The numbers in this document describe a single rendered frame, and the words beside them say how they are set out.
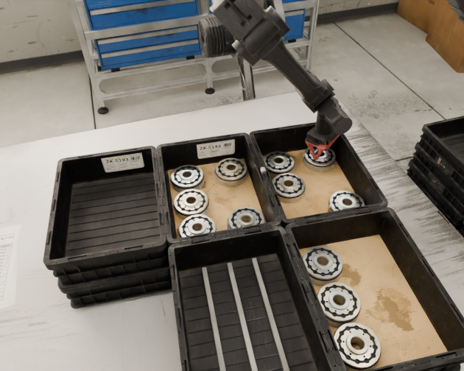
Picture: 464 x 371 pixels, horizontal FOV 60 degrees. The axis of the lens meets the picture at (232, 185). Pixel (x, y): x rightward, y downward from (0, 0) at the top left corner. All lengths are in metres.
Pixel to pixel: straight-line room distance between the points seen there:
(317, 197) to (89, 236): 0.68
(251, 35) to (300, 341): 0.68
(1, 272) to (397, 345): 1.12
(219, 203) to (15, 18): 2.94
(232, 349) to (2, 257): 0.81
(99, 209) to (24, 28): 2.77
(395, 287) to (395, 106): 2.31
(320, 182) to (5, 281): 1.00
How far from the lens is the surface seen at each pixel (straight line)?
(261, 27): 0.87
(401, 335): 1.07
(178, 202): 1.21
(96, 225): 1.26
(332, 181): 1.34
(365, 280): 1.12
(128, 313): 1.22
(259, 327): 1.02
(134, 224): 1.23
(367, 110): 3.19
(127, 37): 2.98
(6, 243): 1.51
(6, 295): 1.38
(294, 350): 1.00
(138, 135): 1.75
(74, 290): 1.17
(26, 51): 3.99
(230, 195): 1.26
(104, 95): 3.15
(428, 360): 0.95
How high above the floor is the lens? 1.75
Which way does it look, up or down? 45 degrees down
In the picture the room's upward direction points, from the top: 2 degrees counter-clockwise
